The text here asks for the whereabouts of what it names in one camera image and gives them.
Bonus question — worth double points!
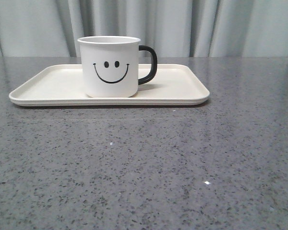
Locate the pale grey-green curtain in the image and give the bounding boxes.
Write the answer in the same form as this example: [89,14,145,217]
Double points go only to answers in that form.
[0,0,288,57]

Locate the white smiley mug black handle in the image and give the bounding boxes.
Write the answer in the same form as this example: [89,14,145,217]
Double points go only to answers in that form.
[78,36,157,98]

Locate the cream rectangular plastic tray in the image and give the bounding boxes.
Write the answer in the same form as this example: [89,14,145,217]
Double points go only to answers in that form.
[9,64,210,107]

